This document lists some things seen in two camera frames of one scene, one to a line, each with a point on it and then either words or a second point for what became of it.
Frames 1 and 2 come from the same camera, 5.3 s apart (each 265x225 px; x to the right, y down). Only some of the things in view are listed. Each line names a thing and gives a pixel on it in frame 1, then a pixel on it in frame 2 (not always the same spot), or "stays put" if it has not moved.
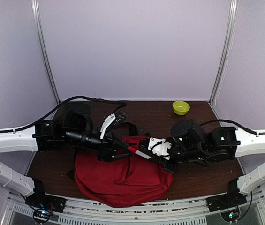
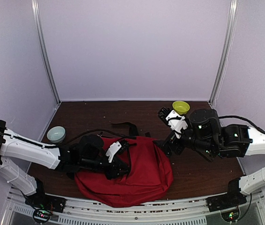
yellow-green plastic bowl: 180,108 stays put
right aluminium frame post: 225,50 stays put
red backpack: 129,180 stays put
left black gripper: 107,149 → 113,172
